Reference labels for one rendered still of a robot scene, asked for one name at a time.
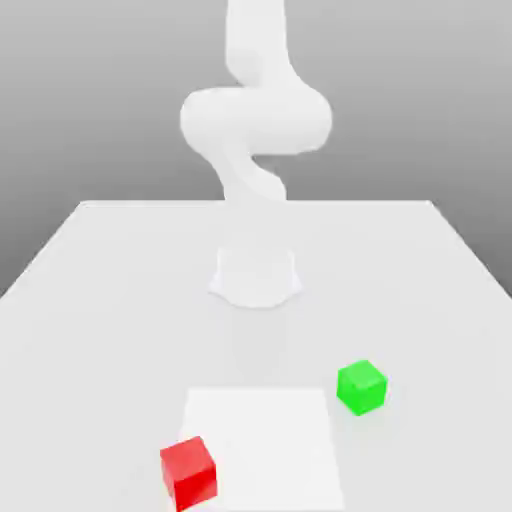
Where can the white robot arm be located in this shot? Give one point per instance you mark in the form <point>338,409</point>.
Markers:
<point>256,120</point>

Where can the small green cube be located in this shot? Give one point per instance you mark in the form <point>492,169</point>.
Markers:
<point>361,387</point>

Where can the small red cube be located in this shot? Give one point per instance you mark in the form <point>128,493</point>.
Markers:
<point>188,472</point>

